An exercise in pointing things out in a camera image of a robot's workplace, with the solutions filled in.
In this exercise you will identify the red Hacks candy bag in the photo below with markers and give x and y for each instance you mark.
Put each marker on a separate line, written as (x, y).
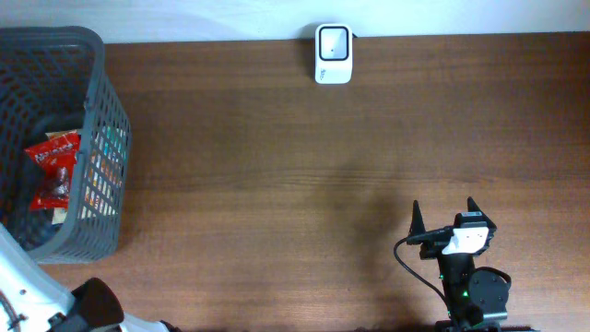
(38, 154)

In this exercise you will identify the yellow snack bag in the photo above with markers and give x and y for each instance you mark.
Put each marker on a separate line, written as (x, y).
(60, 214)

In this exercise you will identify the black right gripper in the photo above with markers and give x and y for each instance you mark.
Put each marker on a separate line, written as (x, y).
(434, 243)

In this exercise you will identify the white barcode scanner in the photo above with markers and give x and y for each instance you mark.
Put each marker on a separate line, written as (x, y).
(333, 54)

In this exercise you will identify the grey plastic mesh basket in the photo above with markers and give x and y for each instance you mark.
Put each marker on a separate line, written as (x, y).
(54, 80)

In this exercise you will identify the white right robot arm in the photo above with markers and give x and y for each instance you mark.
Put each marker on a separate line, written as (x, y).
(475, 297)

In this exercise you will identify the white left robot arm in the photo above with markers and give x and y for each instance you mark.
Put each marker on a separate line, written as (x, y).
(33, 301)

